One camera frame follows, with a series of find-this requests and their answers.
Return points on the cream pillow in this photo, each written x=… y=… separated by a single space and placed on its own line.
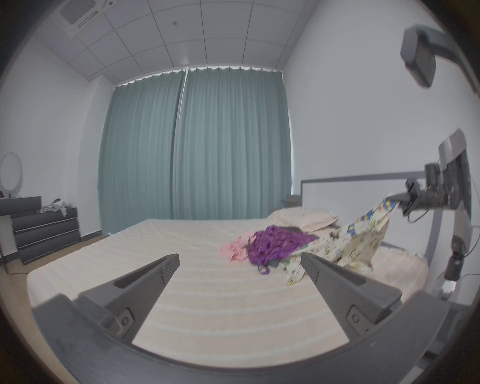
x=300 y=219

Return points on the ceiling air conditioner vent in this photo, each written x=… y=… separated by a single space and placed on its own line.
x=84 y=13

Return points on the pink garment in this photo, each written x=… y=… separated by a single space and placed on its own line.
x=236 y=251

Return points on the grey bedside table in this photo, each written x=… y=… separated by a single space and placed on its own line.
x=293 y=201

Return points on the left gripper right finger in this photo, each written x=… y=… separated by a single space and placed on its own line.
x=356 y=296

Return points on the blue-green curtain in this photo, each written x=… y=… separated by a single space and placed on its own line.
x=142 y=150
x=232 y=142

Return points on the dark grey dressing table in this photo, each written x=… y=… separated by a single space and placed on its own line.
x=18 y=205

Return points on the purple garment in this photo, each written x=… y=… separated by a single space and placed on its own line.
x=277 y=242

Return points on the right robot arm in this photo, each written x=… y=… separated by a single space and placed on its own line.
x=459 y=187

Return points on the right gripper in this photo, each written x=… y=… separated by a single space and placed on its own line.
x=422 y=200

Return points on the white printed pyjama top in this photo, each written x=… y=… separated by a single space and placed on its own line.
x=360 y=240

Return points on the round white mirror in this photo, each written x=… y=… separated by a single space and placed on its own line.
x=10 y=172

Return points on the bed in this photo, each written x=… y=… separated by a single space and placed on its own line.
x=225 y=300

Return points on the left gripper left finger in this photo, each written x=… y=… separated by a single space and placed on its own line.
x=123 y=300

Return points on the dark grey chest of drawers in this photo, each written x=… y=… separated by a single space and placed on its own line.
x=45 y=236

